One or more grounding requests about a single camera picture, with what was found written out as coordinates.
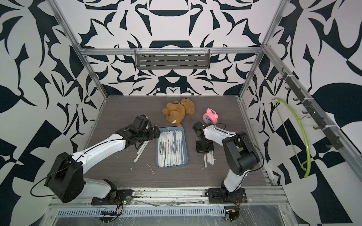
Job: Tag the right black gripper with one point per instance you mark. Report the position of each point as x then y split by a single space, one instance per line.
199 150

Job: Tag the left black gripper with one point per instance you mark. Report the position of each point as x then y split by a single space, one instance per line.
153 136

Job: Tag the pile straw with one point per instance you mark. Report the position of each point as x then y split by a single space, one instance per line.
209 158

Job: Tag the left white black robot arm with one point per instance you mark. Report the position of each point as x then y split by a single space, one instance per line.
66 178

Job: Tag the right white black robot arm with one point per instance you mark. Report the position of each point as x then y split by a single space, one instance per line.
240 153

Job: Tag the blue plastic storage tray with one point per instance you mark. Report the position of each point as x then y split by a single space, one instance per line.
178 149

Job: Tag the pink alarm clock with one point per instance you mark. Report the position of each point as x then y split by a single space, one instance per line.
210 117

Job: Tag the brown teddy bear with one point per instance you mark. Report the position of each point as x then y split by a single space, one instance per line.
176 112

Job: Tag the green plastic clothes hanger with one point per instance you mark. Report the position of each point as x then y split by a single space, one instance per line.
307 163

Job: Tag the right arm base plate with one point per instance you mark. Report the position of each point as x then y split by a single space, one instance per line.
221 195

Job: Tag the white slotted cable duct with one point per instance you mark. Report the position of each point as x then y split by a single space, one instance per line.
216 211

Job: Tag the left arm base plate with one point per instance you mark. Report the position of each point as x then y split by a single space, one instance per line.
116 197

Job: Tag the grey metal wall shelf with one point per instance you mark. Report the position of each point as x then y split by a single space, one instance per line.
172 58

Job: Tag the grey wall hook rail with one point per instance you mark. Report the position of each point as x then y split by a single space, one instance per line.
311 110

